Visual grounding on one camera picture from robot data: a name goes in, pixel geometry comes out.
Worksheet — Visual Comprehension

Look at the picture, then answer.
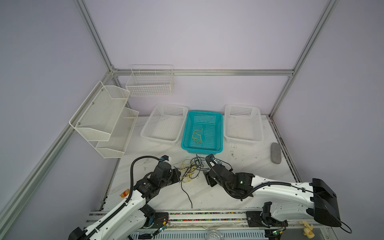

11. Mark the white plastic basket left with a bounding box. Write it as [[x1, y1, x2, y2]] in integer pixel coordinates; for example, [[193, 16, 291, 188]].
[[141, 104, 189, 145]]

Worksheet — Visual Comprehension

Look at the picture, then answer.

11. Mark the small orange object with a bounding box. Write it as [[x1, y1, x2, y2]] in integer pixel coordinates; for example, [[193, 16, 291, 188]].
[[120, 189, 130, 198]]

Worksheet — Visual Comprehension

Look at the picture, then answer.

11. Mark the white wire wall basket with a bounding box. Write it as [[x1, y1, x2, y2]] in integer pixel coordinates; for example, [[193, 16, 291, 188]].
[[126, 65, 175, 97]]

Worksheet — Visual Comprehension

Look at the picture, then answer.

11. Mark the white mesh wall shelf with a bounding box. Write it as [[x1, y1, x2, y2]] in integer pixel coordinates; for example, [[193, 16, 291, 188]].
[[69, 82, 139, 159]]

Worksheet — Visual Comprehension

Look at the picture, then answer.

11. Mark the white plastic basket right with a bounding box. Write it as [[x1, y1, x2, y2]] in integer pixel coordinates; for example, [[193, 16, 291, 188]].
[[224, 104, 264, 146]]

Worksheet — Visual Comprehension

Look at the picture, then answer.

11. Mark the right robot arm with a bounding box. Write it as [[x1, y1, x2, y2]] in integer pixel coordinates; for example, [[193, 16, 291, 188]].
[[205, 156, 353, 234]]

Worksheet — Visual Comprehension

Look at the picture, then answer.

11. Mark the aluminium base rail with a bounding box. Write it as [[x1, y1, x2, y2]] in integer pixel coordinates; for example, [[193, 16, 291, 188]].
[[85, 206, 324, 240]]

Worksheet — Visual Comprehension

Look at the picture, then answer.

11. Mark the cable bundle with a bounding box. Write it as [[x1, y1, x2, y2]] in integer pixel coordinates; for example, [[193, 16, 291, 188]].
[[173, 154, 212, 209]]

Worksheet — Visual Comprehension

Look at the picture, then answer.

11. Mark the white plastic basket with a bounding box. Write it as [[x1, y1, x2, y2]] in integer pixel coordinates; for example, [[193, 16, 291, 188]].
[[141, 104, 189, 145], [224, 104, 264, 146]]

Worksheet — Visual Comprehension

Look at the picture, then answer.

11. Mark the small yellow figure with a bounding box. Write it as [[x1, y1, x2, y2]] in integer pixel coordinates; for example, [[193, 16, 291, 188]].
[[300, 221, 315, 239]]

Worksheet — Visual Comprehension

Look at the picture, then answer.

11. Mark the teal plastic basket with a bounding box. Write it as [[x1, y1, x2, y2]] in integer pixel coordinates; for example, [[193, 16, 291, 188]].
[[181, 111, 224, 155]]

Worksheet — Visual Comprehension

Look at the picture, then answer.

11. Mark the grey oval stone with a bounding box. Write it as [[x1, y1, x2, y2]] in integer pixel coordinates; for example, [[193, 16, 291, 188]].
[[271, 143, 282, 165]]

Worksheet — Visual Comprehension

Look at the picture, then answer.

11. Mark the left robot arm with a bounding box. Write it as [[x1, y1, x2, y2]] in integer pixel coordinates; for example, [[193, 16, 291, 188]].
[[68, 155, 181, 240]]

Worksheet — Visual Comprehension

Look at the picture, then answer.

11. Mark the yellow cable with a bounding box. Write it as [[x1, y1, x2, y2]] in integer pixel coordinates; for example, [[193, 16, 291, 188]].
[[191, 128, 205, 144]]

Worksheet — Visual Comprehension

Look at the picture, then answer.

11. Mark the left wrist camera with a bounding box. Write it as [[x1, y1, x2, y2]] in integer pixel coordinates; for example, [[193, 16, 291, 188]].
[[161, 155, 172, 162]]

